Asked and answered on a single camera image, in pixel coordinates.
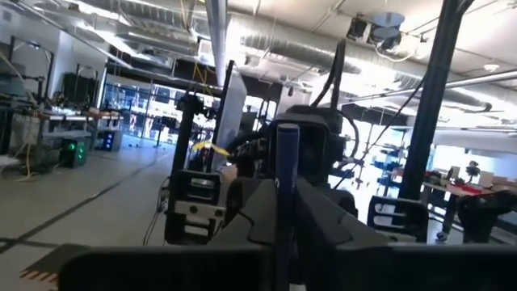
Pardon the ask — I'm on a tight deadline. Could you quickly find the cluttered background work table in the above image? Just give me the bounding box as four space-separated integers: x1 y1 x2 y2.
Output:
389 161 517 243

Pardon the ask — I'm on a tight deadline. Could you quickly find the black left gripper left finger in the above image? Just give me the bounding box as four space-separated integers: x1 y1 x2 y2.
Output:
57 178 280 291

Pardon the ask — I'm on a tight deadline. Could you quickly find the black computer with blue lights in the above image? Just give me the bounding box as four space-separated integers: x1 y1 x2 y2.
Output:
102 129 124 154

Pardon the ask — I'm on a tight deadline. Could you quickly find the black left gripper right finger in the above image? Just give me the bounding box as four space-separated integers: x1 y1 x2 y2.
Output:
296 179 517 291

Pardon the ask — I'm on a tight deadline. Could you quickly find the black mat with orange stripes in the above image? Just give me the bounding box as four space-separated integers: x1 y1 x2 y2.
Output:
19 243 90 291

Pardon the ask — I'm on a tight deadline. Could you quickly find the grey standing panel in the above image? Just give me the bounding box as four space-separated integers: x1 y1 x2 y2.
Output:
209 60 248 173

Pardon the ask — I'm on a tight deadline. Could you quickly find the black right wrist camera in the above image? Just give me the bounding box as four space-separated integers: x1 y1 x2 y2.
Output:
267 104 349 188

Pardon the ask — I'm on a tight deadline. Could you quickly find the grey ceiling pipe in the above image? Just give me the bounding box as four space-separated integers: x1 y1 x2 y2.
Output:
204 0 230 86

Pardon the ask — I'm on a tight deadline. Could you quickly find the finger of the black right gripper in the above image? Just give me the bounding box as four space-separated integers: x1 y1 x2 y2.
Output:
164 168 228 247
365 195 431 244

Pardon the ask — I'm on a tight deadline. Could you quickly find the black computer with green lights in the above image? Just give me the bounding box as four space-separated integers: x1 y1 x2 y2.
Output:
58 136 88 170

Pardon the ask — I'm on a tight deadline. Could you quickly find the silver ceiling air duct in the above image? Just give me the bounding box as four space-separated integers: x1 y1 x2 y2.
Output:
240 32 496 116

